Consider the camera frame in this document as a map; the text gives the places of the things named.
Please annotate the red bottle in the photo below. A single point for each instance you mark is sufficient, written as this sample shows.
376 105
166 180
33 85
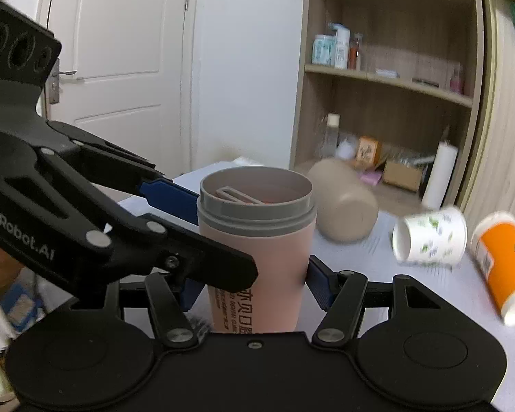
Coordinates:
354 55

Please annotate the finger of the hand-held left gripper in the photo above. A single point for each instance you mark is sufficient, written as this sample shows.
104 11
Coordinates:
206 257
167 193

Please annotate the white door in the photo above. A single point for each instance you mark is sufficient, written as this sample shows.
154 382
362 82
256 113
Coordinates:
111 30

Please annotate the pink packet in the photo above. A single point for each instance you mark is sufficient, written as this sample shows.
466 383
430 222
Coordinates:
371 178

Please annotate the blue and white tub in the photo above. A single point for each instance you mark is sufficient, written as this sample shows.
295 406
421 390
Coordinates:
323 50

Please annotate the cardboard box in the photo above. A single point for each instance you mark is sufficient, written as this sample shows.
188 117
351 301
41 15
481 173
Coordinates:
405 176

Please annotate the white paper towel roll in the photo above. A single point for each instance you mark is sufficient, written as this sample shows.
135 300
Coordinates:
440 176

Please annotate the clear bottle with beige cap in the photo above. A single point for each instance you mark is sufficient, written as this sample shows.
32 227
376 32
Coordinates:
330 137

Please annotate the small pink bottle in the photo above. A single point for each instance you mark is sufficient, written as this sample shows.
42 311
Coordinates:
456 82

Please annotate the flat white box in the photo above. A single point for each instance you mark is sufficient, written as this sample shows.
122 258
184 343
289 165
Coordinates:
387 73

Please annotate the white paper cup green print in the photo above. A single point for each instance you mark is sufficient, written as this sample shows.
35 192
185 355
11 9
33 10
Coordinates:
437 236

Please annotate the orange box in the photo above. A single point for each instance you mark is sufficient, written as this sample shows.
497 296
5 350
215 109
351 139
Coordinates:
368 151

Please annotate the orange paper cup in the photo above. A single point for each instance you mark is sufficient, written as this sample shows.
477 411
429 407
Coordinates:
502 257

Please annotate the beige cup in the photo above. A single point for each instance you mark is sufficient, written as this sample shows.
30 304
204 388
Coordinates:
347 199

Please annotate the pink cup with grey rim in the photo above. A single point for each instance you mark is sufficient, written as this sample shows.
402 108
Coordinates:
279 257

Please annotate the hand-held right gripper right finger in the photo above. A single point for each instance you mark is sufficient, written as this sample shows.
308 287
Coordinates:
322 281

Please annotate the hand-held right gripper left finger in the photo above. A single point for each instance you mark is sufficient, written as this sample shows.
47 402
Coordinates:
193 294

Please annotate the white plastic bag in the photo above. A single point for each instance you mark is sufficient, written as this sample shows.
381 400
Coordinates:
346 148

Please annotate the wooden shelf unit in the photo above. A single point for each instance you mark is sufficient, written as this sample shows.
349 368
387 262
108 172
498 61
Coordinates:
412 21

